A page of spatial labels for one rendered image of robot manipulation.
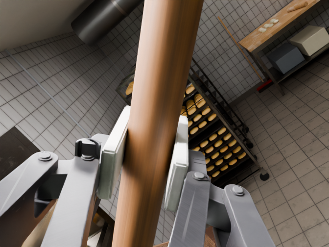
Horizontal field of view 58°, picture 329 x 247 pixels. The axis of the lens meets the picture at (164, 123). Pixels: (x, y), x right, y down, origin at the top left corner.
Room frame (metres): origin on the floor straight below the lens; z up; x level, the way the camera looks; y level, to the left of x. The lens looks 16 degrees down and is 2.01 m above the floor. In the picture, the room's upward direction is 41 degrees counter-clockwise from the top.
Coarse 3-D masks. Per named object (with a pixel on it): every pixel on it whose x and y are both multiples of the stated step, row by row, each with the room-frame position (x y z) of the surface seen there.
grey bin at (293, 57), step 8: (280, 48) 4.43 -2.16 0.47; (288, 48) 4.18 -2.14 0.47; (296, 48) 4.01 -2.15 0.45; (272, 56) 4.37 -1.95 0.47; (280, 56) 4.14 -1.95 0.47; (288, 56) 4.05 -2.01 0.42; (296, 56) 4.03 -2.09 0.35; (272, 64) 4.51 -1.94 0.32; (280, 64) 4.10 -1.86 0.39; (288, 64) 4.07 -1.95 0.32; (296, 64) 4.05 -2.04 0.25
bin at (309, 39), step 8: (304, 32) 4.25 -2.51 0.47; (312, 32) 4.02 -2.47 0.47; (320, 32) 3.91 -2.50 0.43; (296, 40) 4.21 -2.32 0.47; (304, 40) 4.00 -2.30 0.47; (312, 40) 3.95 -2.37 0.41; (320, 40) 3.92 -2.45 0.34; (328, 40) 3.90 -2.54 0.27; (304, 48) 3.99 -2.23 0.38; (312, 48) 3.96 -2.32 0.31; (320, 48) 3.94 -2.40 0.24
